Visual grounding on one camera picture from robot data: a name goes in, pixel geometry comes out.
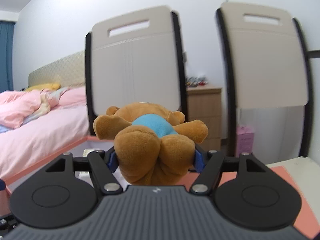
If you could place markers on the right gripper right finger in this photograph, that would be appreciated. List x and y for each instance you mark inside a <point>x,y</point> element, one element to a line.
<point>245,191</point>

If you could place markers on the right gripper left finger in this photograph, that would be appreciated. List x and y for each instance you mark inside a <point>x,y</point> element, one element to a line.
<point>66,190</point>

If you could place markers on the bed with pink sheet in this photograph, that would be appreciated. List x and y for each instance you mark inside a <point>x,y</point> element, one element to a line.
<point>40,138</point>

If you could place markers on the left beige folding chair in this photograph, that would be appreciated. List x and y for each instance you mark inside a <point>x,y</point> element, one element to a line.
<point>135,57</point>

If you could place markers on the small pink box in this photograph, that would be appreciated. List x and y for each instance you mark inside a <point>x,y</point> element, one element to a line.
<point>244,139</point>

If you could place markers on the beige quilted headboard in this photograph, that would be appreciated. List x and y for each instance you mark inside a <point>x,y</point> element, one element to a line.
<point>68,71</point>

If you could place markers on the wall socket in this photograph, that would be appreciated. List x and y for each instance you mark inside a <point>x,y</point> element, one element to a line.
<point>184,56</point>

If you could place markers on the white tissue pack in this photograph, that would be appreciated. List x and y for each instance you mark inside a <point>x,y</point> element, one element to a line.
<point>87,151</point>

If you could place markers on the clutter on nightstand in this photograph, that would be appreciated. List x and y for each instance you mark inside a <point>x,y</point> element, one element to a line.
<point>195,81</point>

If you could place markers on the pink crumpled duvet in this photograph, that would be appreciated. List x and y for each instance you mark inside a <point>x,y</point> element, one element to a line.
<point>21,107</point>

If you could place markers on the brown teddy bear plush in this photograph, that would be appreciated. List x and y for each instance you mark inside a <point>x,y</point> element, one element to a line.
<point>154,145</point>

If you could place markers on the yellow plush on bed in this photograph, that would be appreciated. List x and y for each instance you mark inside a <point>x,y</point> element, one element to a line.
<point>48,86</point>

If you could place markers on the wooden nightstand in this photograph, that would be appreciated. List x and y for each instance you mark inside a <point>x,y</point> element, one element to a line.
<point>204,103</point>

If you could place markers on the blue curtain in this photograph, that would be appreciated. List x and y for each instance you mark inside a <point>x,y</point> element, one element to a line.
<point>6,43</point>

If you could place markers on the pink pillow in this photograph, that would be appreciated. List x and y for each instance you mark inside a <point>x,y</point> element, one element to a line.
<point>70,97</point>

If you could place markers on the beige folding chair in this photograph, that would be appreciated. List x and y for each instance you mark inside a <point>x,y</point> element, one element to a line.
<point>135,57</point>
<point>268,80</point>

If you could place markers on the right beige folding chair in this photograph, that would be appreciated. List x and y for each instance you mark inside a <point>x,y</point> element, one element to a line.
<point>268,80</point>

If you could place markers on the salmon pink box lid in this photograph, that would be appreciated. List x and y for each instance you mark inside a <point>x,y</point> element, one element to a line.
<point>305,226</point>

